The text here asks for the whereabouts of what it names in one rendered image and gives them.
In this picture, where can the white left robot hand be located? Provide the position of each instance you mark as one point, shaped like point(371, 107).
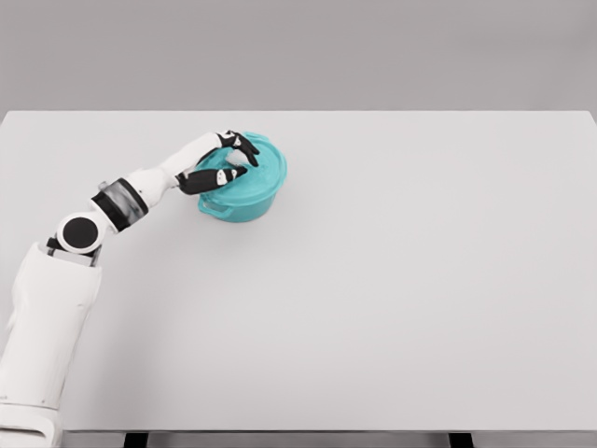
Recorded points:
point(198, 151)

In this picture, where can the teal pot lid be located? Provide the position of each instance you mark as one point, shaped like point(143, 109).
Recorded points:
point(266, 168)

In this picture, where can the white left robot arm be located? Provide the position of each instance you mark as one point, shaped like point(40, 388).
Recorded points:
point(56, 289)

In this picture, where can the teal pot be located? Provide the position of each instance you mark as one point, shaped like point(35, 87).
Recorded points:
point(242, 205)

